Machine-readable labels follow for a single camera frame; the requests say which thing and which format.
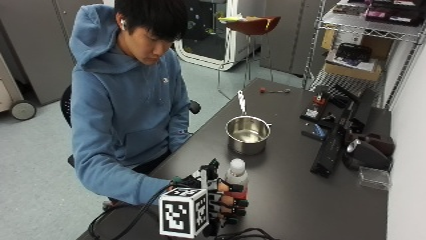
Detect clear bottle with white cap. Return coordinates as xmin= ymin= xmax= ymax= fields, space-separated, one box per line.
xmin=223 ymin=157 xmax=250 ymax=188

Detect white cube of black markers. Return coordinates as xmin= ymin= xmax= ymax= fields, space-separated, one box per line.
xmin=156 ymin=187 xmax=210 ymax=240

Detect long black device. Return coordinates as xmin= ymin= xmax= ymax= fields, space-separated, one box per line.
xmin=308 ymin=122 xmax=350 ymax=178

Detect black device with blue face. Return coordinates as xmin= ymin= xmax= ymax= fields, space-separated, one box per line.
xmin=300 ymin=123 xmax=332 ymax=142

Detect black holder with red part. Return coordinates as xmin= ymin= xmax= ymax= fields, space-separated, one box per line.
xmin=298 ymin=89 xmax=332 ymax=123

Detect black rounded device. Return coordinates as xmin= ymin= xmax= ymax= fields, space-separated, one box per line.
xmin=342 ymin=138 xmax=393 ymax=171

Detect clear plastic box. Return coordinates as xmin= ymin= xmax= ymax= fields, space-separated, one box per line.
xmin=356 ymin=165 xmax=392 ymax=192

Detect the person in blue hoodie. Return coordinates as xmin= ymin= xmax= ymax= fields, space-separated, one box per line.
xmin=67 ymin=0 xmax=203 ymax=206

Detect dark brown rounded device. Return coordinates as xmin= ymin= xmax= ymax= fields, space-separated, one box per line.
xmin=356 ymin=132 xmax=396 ymax=156

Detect black stapler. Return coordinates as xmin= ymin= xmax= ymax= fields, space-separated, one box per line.
xmin=327 ymin=83 xmax=363 ymax=110

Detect white framed booth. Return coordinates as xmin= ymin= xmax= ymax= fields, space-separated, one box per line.
xmin=171 ymin=0 xmax=250 ymax=72

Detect flat cardboard box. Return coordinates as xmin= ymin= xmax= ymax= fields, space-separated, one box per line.
xmin=322 ymin=61 xmax=383 ymax=82

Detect black office chair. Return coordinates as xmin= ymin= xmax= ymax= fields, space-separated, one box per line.
xmin=58 ymin=84 xmax=203 ymax=168

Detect grey cabinet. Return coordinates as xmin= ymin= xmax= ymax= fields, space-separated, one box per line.
xmin=258 ymin=0 xmax=342 ymax=78
xmin=0 ymin=0 xmax=106 ymax=106

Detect brown bar stool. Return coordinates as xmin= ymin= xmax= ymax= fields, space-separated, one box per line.
xmin=215 ymin=15 xmax=283 ymax=101

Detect black pouch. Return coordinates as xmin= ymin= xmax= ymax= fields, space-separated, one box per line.
xmin=334 ymin=42 xmax=373 ymax=64

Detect yellow green item on stool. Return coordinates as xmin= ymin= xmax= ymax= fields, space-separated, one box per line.
xmin=216 ymin=15 xmax=258 ymax=24

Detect tall cardboard box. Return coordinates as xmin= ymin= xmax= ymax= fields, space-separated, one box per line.
xmin=320 ymin=28 xmax=393 ymax=62

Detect beige cart with wheel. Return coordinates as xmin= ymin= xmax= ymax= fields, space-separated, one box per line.
xmin=0 ymin=53 xmax=38 ymax=121

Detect dark boxes with pink print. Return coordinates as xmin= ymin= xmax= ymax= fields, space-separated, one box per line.
xmin=331 ymin=0 xmax=426 ymax=27

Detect black looped cable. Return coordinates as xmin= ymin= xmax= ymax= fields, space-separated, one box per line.
xmin=214 ymin=227 xmax=282 ymax=240

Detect steel saucepan with long handle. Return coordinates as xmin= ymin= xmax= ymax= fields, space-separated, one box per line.
xmin=223 ymin=89 xmax=272 ymax=156

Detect black glove cable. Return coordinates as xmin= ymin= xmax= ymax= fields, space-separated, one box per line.
xmin=85 ymin=184 xmax=175 ymax=240

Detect red handled screwdriver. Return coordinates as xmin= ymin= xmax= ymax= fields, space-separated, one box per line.
xmin=258 ymin=87 xmax=292 ymax=95

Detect metal wire shelf rack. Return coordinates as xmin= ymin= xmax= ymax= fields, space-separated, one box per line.
xmin=302 ymin=0 xmax=426 ymax=111

